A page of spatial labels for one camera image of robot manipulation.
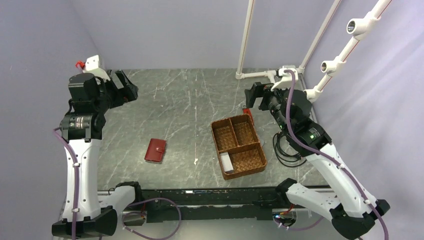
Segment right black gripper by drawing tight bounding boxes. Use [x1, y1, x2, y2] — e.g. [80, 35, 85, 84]
[243, 80, 291, 132]

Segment red leather card holder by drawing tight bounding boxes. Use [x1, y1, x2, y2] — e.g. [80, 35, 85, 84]
[144, 138, 167, 163]

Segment white card stack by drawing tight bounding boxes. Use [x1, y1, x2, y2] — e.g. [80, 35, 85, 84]
[220, 152, 234, 174]

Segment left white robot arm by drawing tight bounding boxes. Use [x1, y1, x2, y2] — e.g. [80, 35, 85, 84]
[51, 70, 144, 240]

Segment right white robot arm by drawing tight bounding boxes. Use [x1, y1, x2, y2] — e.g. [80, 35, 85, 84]
[244, 82, 391, 240]

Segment brown woven basket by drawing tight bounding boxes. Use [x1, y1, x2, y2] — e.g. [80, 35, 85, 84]
[210, 114, 268, 180]

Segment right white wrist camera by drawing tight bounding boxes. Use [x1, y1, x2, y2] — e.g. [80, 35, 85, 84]
[271, 66, 299, 91]

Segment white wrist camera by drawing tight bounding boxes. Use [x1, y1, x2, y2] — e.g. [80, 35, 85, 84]
[75, 54, 111, 81]
[271, 66, 299, 91]

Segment black cable bundle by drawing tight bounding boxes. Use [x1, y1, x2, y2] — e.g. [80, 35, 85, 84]
[272, 132, 309, 168]

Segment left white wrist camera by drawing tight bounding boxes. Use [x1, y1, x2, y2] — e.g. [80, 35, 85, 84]
[75, 54, 111, 81]

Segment white pvc pipe frame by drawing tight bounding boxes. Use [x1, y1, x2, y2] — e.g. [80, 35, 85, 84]
[235, 0, 393, 104]

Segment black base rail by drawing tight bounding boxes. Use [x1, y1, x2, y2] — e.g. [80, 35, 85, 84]
[124, 187, 292, 223]

